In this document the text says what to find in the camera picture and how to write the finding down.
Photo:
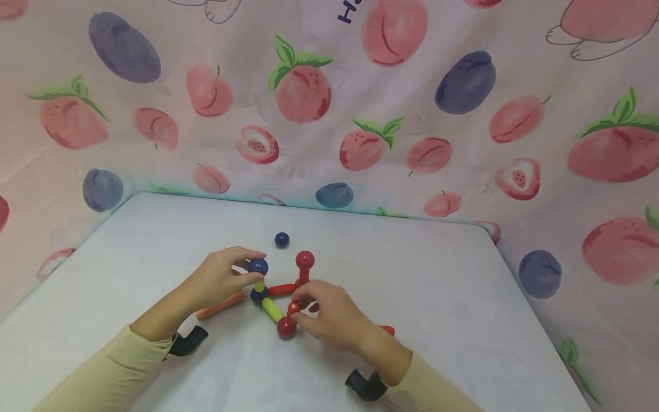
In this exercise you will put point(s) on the red magnetic ball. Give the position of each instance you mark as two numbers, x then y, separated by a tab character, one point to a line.
305	260
286	328

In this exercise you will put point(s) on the person's left thumb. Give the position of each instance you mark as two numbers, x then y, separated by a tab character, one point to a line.
251	280

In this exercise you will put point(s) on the blue magnetic ball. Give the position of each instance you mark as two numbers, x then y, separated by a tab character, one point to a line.
257	296
281	240
258	267

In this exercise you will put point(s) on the black wrist band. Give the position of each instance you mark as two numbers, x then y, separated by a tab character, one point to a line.
188	341
366	386

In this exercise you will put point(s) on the yellow magnetic stick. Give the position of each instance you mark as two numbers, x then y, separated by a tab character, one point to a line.
272	309

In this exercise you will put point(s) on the person's right forearm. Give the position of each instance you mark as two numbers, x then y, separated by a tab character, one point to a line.
427	386

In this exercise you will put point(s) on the red magnetic stick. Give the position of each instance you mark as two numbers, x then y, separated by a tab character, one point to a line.
281	289
293	308
387	330
302	277

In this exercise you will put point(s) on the short yellow-green stick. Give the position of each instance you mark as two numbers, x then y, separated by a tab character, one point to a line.
260	286

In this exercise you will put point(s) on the person's right thumb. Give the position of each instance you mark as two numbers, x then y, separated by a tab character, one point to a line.
308	325

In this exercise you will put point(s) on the orange magnetic stick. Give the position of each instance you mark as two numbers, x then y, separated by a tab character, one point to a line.
220	305

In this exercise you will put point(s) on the person's right index finger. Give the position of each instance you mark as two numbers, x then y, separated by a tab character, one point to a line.
308	289

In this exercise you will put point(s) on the person's left forearm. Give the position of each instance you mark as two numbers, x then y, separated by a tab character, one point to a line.
113	372

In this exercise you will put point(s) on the person's left hand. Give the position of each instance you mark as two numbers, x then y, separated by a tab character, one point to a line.
213	280

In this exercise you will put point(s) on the person's right hand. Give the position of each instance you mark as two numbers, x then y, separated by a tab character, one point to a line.
342	317

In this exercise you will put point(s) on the person's left index finger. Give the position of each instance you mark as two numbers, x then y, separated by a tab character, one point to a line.
246	255

